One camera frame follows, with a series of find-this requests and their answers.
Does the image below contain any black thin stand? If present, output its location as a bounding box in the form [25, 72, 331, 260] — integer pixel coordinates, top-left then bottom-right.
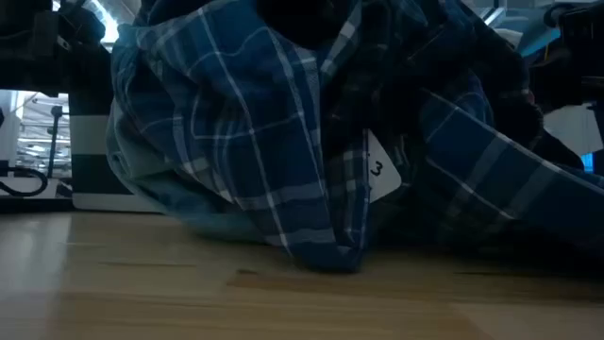
[46, 106, 65, 179]

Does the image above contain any navy white striped fabric bin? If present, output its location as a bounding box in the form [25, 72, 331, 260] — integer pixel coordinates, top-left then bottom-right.
[69, 44, 161, 213]

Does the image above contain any black cable loop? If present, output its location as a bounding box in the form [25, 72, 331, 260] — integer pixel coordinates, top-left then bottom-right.
[0, 165, 49, 198]

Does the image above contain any blue plaid flannel shirt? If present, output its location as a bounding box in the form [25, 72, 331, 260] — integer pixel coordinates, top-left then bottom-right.
[106, 0, 604, 274]

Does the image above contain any white handwritten paper tag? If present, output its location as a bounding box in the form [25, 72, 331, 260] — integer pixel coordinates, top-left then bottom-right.
[366, 129, 403, 204]

